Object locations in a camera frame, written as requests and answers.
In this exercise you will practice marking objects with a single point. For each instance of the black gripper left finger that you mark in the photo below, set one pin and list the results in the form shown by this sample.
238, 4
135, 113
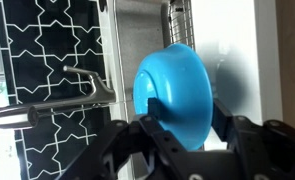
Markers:
150, 122

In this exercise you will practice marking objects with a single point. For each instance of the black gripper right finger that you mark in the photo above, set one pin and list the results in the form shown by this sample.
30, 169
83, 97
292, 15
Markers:
236, 131

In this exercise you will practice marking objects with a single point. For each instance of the blue plastic bowl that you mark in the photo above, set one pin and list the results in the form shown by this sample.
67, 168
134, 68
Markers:
177, 78

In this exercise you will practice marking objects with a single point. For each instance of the stainless steel sink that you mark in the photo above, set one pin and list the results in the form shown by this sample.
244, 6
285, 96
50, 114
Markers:
142, 27

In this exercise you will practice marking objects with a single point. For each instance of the brushed steel faucet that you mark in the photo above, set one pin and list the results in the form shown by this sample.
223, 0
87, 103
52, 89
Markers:
24, 116

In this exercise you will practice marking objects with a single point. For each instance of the wire sink grid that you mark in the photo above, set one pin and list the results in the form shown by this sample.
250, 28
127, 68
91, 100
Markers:
181, 22

